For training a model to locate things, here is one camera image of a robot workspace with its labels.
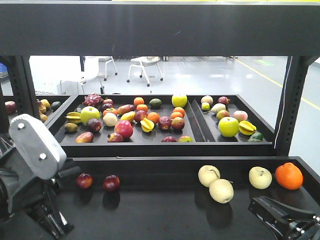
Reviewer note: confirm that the large red apple tray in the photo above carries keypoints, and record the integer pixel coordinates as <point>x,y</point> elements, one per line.
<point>124,128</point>

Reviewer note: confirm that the yellow green apple back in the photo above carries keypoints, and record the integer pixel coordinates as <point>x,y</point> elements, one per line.
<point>179,100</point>

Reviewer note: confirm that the black wooden fruit stand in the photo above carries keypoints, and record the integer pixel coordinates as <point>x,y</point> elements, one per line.
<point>161,196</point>

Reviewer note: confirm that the large green apple right tray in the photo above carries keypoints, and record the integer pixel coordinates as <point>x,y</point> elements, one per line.
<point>228,127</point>

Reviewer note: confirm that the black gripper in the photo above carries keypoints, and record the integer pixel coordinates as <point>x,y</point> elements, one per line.
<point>21,190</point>

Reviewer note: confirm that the yellow starfruit centre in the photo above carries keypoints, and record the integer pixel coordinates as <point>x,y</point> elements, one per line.
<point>147,125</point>

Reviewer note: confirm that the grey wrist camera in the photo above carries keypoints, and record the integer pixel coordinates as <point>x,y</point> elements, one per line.
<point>37,146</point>

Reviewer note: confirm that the pink dragon fruit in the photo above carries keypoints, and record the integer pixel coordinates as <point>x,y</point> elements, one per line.
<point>92,100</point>

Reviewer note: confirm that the white rolling chair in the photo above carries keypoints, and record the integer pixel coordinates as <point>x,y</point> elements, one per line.
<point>142,62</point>

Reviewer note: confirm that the orange tangerine front right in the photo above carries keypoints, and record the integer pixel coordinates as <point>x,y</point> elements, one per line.
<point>289,176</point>

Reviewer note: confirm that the yellow starfruit left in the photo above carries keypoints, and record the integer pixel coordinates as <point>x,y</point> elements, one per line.
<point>73,117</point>

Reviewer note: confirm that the yellow starfruit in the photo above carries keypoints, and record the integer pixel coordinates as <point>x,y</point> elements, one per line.
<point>73,117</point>
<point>247,128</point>
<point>147,125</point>

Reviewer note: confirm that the pale pear right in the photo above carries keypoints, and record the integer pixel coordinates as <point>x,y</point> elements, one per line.
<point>260,177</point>

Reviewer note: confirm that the yellow starfruit right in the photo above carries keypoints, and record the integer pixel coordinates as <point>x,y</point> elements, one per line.
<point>247,128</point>

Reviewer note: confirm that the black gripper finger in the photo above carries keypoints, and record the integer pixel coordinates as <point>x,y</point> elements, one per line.
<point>284,221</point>

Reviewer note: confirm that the large green apple left tray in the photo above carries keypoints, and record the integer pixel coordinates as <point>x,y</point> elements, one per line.
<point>89,112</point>

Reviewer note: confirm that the large green apple tray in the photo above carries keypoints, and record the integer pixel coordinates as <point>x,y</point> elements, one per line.
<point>89,112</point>
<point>228,127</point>

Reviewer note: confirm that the pale pear back centre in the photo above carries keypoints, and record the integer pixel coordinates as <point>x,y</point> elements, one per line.
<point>208,174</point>

